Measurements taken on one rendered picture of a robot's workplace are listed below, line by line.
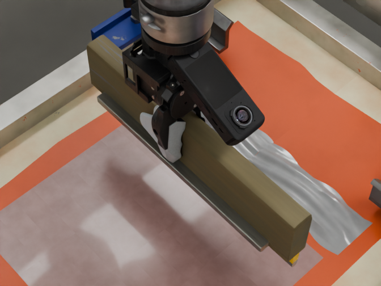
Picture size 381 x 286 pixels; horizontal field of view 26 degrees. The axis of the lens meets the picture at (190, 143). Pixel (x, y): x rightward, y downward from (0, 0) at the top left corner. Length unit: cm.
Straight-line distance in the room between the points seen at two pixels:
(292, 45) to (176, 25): 51
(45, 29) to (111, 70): 167
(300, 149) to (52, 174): 35
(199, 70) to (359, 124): 42
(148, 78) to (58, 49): 173
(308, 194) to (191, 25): 39
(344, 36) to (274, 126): 19
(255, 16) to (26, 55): 138
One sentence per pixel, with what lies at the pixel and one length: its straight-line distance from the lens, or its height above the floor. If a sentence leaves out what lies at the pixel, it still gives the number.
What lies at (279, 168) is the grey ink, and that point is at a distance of 114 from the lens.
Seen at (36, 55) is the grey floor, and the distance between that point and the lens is 260.
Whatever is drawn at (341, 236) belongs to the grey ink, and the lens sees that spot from 110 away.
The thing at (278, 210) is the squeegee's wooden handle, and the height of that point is 114.
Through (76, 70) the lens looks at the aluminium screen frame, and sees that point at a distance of 121.
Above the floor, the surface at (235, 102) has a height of 123.
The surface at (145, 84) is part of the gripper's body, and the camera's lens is 91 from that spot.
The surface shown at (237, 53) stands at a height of 95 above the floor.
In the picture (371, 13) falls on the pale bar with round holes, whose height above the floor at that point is 100.
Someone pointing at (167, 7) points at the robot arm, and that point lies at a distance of 78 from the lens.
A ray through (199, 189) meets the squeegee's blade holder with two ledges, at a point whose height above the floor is 108.
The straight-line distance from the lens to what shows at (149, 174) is 113.
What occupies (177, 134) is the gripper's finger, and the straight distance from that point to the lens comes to 94.
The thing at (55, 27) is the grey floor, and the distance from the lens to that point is 267.
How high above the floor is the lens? 189
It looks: 54 degrees down
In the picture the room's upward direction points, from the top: straight up
